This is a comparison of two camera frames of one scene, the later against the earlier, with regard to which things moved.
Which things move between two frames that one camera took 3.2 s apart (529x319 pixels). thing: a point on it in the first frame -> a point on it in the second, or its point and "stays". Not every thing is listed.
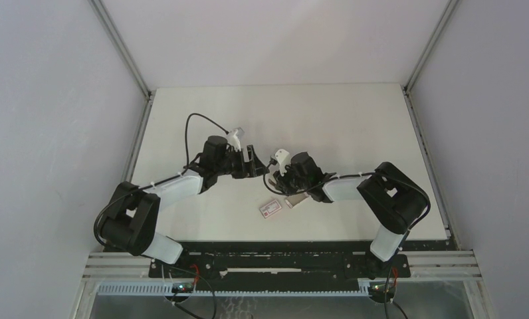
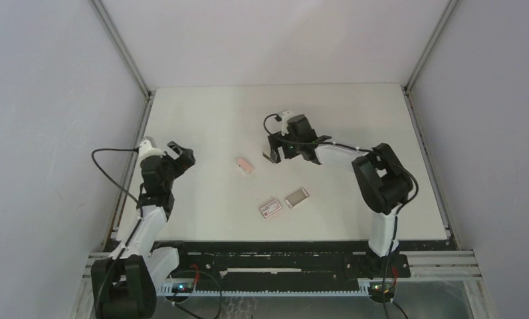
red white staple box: (270, 209) stays
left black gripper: (253, 168) -> (184, 161)
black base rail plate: (286, 264) stays
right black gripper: (281, 180) -> (278, 139)
